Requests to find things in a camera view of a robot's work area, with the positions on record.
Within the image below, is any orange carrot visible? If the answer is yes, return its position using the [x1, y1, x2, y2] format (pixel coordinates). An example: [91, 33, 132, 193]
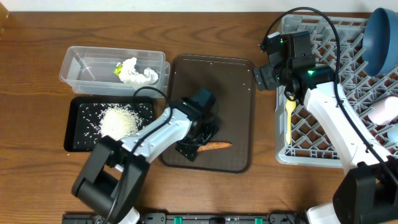
[197, 142, 232, 152]

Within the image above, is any pale yellow plastic spoon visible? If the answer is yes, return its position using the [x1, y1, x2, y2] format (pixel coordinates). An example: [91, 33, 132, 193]
[285, 100, 296, 144]

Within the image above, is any white tissue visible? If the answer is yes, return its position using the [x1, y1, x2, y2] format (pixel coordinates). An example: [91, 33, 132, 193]
[118, 57, 159, 85]

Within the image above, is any yellow green snack wrapper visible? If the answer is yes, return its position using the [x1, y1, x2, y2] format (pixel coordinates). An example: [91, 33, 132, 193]
[113, 63, 123, 76]

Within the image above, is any large dark blue bowl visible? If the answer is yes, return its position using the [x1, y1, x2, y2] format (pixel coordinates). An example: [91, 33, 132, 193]
[363, 7, 397, 77]

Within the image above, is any pink cup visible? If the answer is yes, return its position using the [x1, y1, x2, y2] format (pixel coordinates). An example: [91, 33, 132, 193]
[368, 96, 397, 125]

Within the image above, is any light blue cup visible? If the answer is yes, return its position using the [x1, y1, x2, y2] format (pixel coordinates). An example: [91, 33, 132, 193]
[387, 124, 398, 143]

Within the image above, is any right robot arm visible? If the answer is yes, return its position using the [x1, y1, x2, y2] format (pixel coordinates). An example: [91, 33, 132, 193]
[254, 63, 397, 223]

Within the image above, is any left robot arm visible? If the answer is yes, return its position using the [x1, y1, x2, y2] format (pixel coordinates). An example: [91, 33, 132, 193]
[72, 98, 218, 223]

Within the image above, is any grey dishwasher rack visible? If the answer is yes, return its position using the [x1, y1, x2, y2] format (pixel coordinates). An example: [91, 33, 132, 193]
[275, 14, 397, 168]

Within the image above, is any brown serving tray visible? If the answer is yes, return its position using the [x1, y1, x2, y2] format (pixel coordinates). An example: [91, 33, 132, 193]
[160, 54, 256, 174]

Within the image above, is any white rice pile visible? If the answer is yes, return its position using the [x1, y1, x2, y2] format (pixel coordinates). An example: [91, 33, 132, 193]
[74, 103, 153, 147]

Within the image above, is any black plastic tray bin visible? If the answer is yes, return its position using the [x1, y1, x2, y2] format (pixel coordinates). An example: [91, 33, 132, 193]
[63, 96, 154, 152]

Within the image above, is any clear plastic bin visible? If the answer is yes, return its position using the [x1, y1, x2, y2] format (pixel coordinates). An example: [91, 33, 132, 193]
[59, 46, 170, 96]

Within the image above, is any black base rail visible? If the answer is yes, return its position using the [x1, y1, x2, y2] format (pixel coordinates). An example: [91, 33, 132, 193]
[61, 212, 308, 224]

